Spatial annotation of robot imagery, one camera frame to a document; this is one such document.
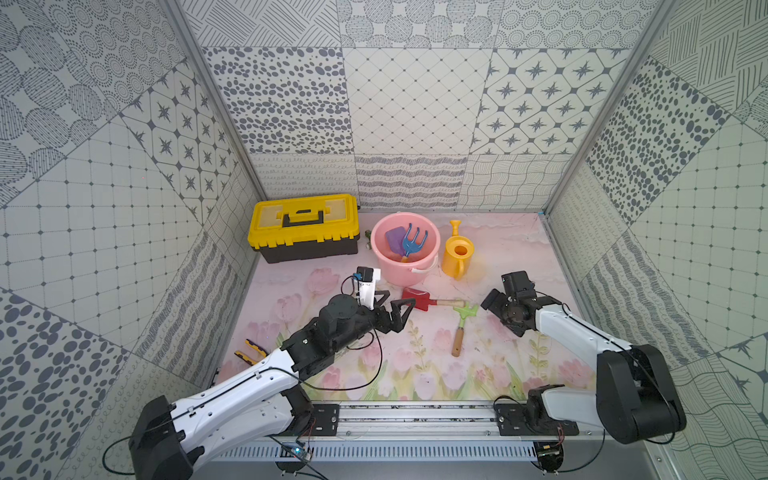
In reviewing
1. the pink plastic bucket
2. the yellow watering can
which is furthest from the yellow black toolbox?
the yellow watering can

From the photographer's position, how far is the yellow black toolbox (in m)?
0.95

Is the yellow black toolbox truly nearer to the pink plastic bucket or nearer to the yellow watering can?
the pink plastic bucket
